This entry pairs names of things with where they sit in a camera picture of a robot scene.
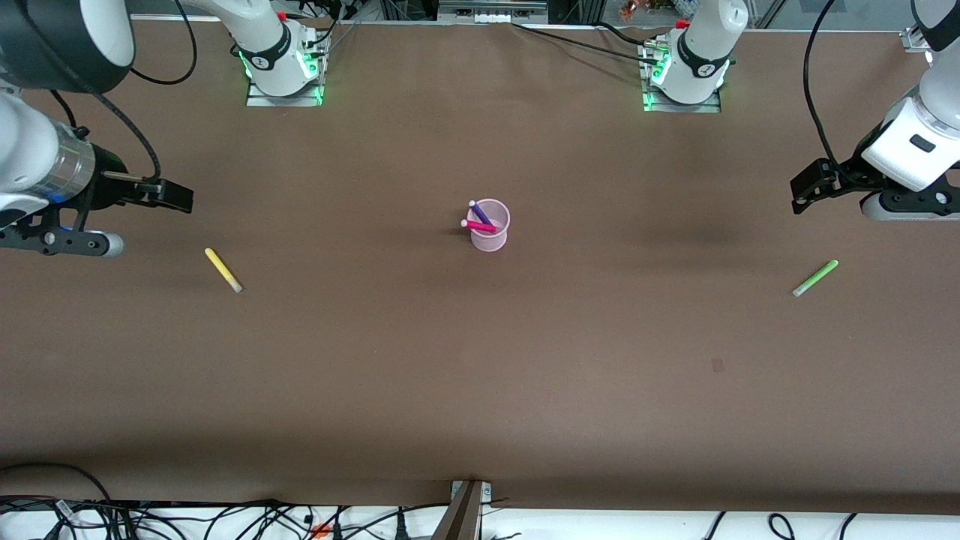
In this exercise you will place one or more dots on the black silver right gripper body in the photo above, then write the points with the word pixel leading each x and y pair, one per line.
pixel 109 187

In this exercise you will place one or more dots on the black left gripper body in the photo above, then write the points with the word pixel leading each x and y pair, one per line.
pixel 846 177

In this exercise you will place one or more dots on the pink highlighter pen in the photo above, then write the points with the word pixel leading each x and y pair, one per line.
pixel 478 225

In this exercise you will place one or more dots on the purple highlighter pen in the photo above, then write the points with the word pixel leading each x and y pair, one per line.
pixel 481 214

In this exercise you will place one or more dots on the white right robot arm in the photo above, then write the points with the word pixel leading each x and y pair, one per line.
pixel 22 157

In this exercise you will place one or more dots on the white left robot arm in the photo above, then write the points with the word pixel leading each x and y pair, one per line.
pixel 911 150

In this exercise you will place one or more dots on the pink translucent pen holder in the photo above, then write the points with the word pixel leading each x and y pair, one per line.
pixel 491 238

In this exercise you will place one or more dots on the yellow highlighter pen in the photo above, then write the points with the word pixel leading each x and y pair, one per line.
pixel 223 270

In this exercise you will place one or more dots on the green highlighter pen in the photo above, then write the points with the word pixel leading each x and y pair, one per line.
pixel 815 278

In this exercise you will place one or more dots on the aluminium left arm base plate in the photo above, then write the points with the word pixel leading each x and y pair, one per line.
pixel 712 105

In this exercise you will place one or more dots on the small metal corner bracket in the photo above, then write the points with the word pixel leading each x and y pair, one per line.
pixel 915 39

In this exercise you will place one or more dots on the aluminium frame structure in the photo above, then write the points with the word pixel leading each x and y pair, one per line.
pixel 491 9

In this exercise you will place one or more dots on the metal table bracket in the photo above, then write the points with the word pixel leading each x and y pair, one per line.
pixel 465 514

